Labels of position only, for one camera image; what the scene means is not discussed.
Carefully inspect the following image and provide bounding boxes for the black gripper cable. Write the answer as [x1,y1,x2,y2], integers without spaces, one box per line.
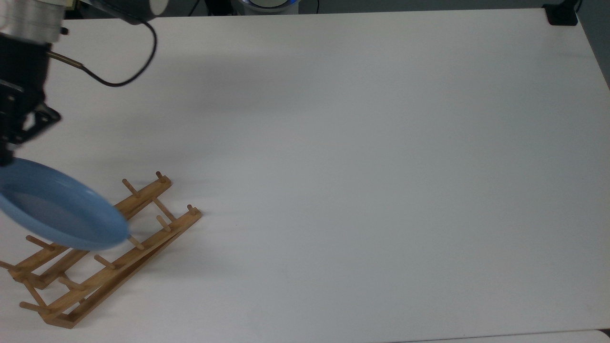
[48,20,158,88]

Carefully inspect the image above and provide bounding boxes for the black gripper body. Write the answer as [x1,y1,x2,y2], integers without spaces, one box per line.
[0,37,51,143]

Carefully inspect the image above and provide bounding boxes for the black table clamp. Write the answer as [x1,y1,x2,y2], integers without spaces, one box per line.
[543,0,583,26]

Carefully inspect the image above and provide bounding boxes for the wooden plate rack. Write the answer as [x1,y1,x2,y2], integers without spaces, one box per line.
[0,171,203,330]

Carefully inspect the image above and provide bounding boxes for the robot base with blue ring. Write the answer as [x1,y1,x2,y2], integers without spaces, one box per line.
[231,0,302,15]

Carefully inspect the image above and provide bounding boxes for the blue plate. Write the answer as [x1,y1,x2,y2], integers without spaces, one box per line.
[0,158,131,252]

